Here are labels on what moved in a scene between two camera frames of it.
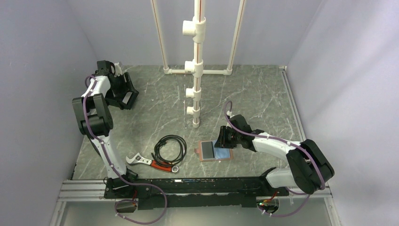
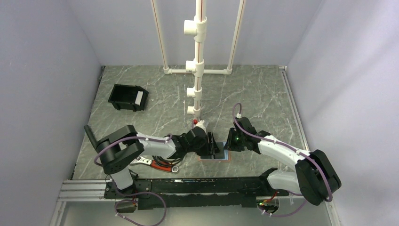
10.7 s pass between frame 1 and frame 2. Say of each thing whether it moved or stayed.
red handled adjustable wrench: stayed
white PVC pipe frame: stayed
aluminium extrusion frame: stayed
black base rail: stayed
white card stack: moved
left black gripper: moved
